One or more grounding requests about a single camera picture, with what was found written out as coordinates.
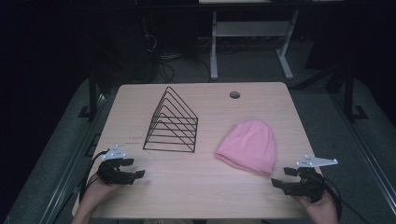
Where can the person's right hand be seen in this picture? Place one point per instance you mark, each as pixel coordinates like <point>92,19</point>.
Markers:
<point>323,211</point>

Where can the white metal desk frame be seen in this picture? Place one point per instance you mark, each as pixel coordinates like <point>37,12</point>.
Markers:
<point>249,28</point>

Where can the person's left hand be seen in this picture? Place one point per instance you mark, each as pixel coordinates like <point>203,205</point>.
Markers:
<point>93,194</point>

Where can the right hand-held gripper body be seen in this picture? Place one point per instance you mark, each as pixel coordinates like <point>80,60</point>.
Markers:
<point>308,186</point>

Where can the black metal stand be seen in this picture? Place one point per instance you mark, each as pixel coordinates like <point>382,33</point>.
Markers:
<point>92,93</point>
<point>349,93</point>

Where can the pink knit beanie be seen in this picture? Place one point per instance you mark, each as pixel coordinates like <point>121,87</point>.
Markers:
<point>250,146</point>

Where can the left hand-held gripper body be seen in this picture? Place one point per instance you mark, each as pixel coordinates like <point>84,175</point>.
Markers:
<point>112,174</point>

